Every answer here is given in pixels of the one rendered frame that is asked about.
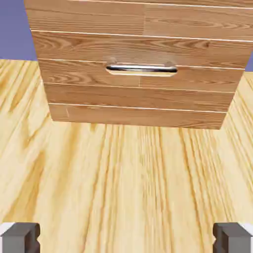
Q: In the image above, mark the wooden drawer front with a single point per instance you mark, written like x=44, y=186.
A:
x=138, y=98

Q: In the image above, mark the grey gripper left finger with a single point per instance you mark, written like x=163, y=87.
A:
x=19, y=237

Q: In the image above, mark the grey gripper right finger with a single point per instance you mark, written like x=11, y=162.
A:
x=233, y=237

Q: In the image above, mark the light wooden cabinet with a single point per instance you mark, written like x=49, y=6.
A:
x=37, y=23

